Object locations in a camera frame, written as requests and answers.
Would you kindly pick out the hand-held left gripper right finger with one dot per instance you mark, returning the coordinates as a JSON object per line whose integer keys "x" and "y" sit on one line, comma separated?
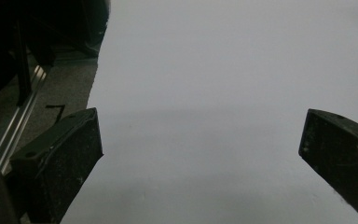
{"x": 341, "y": 152}

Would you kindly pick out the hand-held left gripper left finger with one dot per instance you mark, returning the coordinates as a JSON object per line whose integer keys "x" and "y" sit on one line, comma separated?
{"x": 62, "y": 158}

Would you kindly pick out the black metal stand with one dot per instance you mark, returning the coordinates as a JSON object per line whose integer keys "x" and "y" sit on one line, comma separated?
{"x": 21, "y": 71}

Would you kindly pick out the silver metal rail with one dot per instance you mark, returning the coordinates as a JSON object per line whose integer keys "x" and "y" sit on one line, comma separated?
{"x": 16, "y": 124}

